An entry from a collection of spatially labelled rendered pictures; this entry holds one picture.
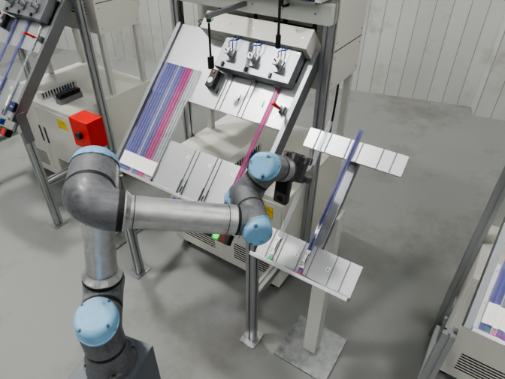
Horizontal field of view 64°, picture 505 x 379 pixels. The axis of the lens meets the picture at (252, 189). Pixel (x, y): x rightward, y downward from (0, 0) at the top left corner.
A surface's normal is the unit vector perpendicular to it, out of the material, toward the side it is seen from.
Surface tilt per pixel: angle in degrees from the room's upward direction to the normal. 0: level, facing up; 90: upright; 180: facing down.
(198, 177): 44
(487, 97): 90
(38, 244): 0
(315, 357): 0
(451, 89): 90
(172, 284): 0
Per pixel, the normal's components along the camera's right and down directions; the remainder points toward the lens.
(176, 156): -0.38, -0.23
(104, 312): 0.04, -0.72
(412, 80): -0.33, 0.56
